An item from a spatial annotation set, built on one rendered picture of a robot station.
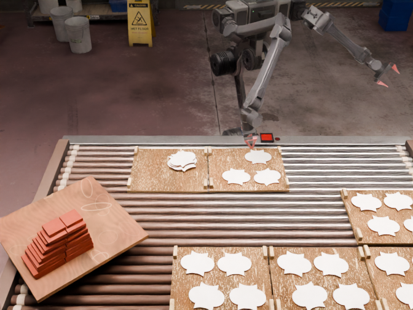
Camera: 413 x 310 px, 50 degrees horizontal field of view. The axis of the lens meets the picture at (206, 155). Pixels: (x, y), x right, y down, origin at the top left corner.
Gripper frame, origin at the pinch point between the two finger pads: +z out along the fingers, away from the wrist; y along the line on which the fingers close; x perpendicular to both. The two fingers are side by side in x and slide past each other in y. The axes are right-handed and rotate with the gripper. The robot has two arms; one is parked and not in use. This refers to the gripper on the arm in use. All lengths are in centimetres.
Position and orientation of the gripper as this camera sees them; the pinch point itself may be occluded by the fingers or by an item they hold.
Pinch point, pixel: (250, 142)
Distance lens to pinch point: 241.8
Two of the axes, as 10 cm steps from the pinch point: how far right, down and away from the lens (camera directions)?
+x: -9.8, 1.8, 0.8
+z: 1.9, 7.9, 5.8
